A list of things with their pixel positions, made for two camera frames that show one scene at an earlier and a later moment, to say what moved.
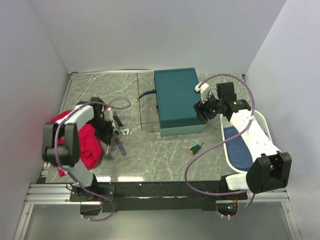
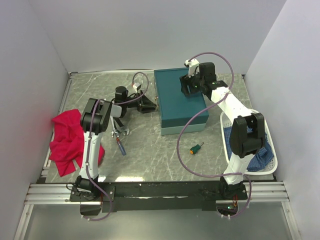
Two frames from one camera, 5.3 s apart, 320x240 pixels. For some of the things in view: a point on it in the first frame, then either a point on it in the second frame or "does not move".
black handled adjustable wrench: (123, 128) does not move
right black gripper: (200, 108) -> (185, 81)
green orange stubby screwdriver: (195, 148) does not move
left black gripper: (105, 135) -> (144, 104)
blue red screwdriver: (122, 150) does not move
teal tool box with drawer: (176, 95) does not move
